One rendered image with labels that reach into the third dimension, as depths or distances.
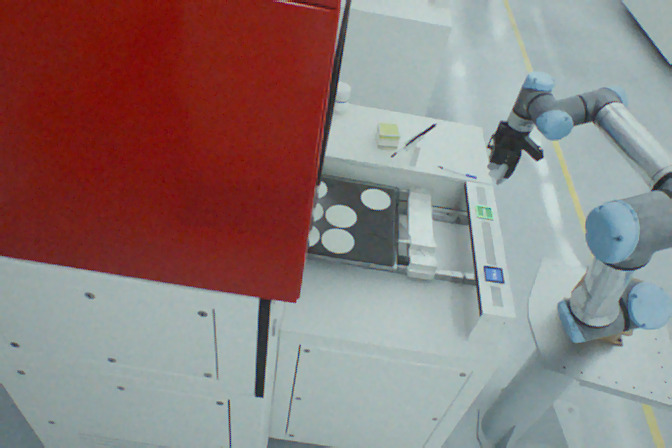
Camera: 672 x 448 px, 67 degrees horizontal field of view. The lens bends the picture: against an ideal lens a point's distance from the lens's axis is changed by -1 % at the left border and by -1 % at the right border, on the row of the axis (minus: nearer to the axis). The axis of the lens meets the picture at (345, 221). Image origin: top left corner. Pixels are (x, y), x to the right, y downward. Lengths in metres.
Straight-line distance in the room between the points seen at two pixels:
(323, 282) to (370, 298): 0.15
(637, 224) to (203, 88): 0.80
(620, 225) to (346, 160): 0.97
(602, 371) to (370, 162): 0.95
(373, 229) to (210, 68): 1.03
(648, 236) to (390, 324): 0.73
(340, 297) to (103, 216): 0.80
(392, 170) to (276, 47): 1.17
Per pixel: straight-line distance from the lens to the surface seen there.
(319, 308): 1.50
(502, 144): 1.53
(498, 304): 1.49
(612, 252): 1.10
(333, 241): 1.56
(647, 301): 1.50
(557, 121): 1.35
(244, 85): 0.70
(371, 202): 1.71
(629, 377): 1.74
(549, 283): 1.82
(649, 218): 1.11
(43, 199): 0.98
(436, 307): 1.59
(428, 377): 1.60
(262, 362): 1.20
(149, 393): 1.46
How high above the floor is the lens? 2.04
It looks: 45 degrees down
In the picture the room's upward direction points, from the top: 12 degrees clockwise
